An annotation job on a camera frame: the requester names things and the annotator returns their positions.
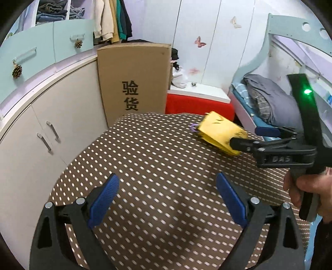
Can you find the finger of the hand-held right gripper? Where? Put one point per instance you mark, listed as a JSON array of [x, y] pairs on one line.
[[267, 131], [243, 145]]

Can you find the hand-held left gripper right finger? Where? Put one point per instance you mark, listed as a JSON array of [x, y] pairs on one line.
[[230, 200]]

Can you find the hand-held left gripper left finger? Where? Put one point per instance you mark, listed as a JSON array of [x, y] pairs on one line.
[[103, 200]]

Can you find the yellow snack packet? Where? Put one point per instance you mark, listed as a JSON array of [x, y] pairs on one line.
[[220, 132]]

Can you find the blue trash bin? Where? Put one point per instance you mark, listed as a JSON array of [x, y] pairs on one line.
[[311, 244]]

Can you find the person's right hand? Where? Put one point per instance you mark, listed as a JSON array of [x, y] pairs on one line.
[[294, 189]]

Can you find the grey duvet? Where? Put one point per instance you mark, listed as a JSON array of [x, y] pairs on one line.
[[275, 101]]

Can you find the blue plaid pillow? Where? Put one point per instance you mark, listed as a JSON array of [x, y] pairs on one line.
[[243, 96]]

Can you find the small blue box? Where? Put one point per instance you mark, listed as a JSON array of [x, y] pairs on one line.
[[329, 99]]

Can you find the red storage box white lid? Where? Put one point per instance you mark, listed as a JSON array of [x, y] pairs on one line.
[[197, 101]]

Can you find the brown patterned table cover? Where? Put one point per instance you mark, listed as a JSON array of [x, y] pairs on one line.
[[160, 161]]

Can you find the faint pink butterfly sticker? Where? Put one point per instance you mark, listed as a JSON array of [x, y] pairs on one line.
[[193, 70]]

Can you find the white plastic bag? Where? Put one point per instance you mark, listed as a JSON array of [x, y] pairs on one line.
[[179, 78]]

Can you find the white wardrobe cabinet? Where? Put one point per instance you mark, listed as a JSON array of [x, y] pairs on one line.
[[39, 124]]

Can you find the dark cloth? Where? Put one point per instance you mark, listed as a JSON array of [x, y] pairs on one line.
[[175, 55]]

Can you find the large cardboard box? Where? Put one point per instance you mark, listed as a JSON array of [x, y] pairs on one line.
[[132, 83]]

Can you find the pine cone ornament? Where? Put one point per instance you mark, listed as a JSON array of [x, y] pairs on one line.
[[17, 71], [78, 43]]

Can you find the teal drawer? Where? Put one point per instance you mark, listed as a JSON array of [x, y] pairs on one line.
[[28, 52], [74, 36]]

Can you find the dark hanging garment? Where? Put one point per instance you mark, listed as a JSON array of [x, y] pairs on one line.
[[127, 19]]

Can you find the green hanging garment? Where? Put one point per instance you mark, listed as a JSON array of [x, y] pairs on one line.
[[121, 18]]

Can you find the cream hanging garment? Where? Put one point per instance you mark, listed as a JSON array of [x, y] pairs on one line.
[[102, 18]]

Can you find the stack of folded clothes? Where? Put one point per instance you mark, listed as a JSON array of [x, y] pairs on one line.
[[54, 11]]

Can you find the lilac bedside wall shelf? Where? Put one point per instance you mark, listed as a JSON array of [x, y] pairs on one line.
[[319, 85]]

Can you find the teal bunk bed frame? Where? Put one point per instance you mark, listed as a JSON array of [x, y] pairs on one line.
[[259, 52]]

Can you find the pink butterfly wall sticker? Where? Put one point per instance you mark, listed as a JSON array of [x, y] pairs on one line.
[[199, 41]]

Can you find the pale butterfly wall sticker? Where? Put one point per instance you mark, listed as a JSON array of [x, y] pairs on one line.
[[236, 22]]

